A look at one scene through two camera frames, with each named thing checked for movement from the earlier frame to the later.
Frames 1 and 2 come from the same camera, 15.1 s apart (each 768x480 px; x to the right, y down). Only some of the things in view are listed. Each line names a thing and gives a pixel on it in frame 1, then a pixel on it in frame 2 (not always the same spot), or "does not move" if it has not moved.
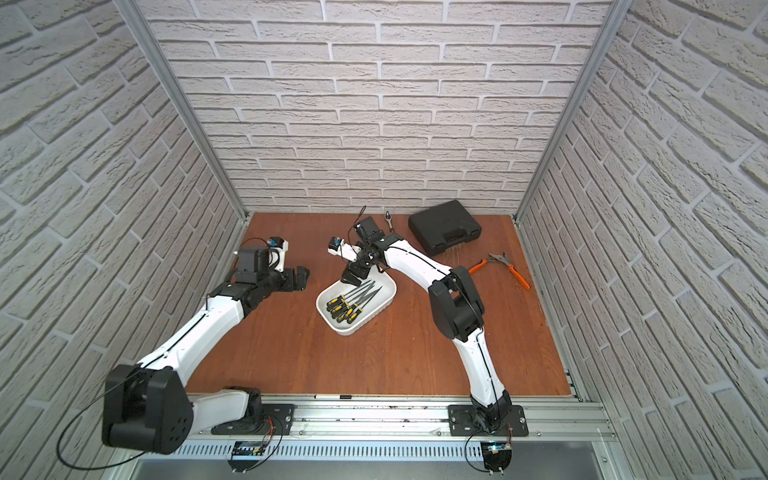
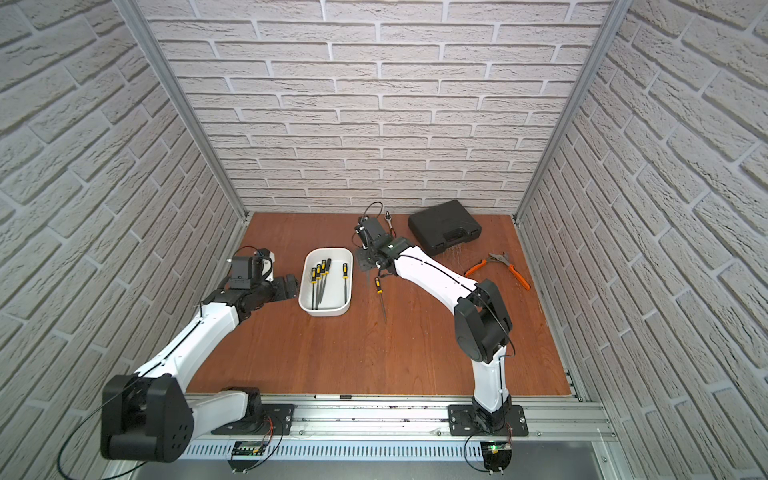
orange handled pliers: (503, 259) does not move
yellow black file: (337, 313) -> (318, 278)
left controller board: (246, 455) does not move
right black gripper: (355, 266) does not move
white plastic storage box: (345, 307) -> (327, 281)
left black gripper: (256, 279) does not move
